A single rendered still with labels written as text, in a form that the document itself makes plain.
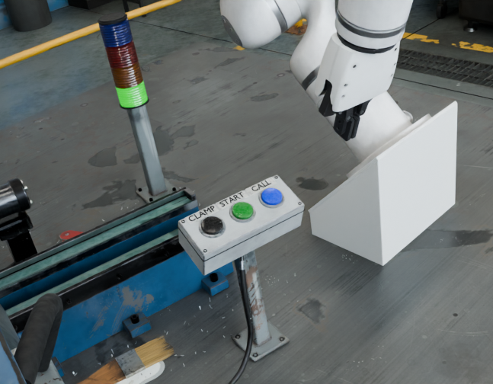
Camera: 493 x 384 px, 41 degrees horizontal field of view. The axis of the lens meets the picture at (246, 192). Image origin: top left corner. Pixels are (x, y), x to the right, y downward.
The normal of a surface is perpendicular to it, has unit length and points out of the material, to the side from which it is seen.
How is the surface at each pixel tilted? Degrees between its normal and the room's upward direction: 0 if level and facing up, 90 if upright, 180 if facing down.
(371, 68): 112
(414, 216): 90
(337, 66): 86
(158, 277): 90
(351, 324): 0
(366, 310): 0
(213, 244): 21
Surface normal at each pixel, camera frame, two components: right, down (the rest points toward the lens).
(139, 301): 0.54, 0.38
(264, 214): 0.05, -0.65
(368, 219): -0.71, 0.46
